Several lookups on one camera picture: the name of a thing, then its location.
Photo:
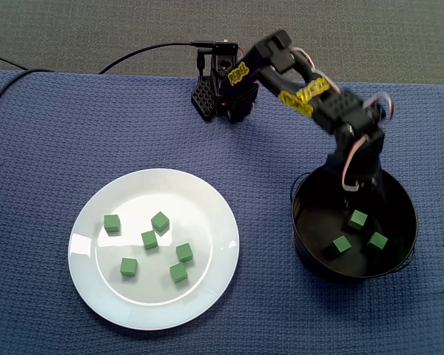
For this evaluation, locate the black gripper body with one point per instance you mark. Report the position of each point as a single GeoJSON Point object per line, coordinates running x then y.
{"type": "Point", "coordinates": [362, 185]}

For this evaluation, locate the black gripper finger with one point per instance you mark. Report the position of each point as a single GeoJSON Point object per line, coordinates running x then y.
{"type": "Point", "coordinates": [346, 205]}
{"type": "Point", "coordinates": [379, 205]}

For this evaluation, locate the small green cube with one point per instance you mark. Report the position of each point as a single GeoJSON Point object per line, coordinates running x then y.
{"type": "Point", "coordinates": [178, 273]}
{"type": "Point", "coordinates": [357, 220]}
{"type": "Point", "coordinates": [341, 245]}
{"type": "Point", "coordinates": [377, 241]}
{"type": "Point", "coordinates": [149, 239]}
{"type": "Point", "coordinates": [128, 267]}
{"type": "Point", "coordinates": [160, 221]}
{"type": "Point", "coordinates": [184, 252]}
{"type": "Point", "coordinates": [111, 223]}

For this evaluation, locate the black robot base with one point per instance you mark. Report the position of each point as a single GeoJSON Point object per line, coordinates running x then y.
{"type": "Point", "coordinates": [205, 100]}

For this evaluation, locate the white round plate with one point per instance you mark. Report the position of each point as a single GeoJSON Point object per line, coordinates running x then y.
{"type": "Point", "coordinates": [151, 307]}

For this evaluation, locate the black metal bucket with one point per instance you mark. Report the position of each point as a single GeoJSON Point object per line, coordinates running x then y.
{"type": "Point", "coordinates": [355, 266]}

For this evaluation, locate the blue textured table mat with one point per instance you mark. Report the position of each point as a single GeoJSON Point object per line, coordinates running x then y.
{"type": "Point", "coordinates": [59, 148]}

